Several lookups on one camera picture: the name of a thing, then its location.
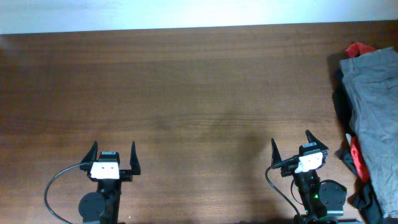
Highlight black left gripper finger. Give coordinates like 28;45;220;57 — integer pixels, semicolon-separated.
130;141;141;175
80;141;98;170

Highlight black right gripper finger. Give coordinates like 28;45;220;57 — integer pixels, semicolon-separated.
305;129;328;151
271;138;282;167

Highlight grey shorts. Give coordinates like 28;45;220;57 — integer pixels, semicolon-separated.
340;47;397;218

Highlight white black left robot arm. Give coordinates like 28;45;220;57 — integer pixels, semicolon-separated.
78;142;141;224

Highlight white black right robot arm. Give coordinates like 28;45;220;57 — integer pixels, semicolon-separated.
265;130;347;224

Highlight navy blue garment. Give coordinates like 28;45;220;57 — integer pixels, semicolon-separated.
332;69;355;136

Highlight dark green garment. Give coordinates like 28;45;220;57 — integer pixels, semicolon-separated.
339;148;386;224

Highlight red garment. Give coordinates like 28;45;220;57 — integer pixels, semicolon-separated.
345;42;377;183

